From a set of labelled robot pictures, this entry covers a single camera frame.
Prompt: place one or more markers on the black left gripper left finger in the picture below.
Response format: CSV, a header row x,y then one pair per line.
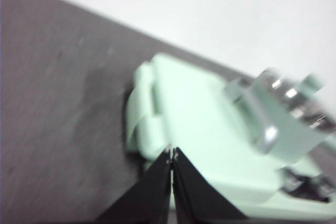
x,y
149,197

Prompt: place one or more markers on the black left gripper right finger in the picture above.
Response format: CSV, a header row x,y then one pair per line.
x,y
194,197

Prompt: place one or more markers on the glass pot lid green knob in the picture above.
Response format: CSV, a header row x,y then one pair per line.
x,y
288,93

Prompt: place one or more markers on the mint green breakfast maker base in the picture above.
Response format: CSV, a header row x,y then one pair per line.
x,y
275,213

